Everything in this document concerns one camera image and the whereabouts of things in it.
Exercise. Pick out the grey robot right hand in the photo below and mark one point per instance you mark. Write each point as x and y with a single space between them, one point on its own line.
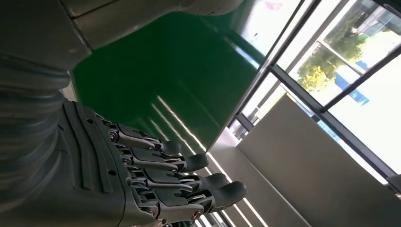
94 175

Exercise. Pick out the green conveyor belt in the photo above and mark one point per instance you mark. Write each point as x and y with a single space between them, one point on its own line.
163 69

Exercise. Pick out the dark window frame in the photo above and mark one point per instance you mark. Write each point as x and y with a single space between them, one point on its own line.
344 133

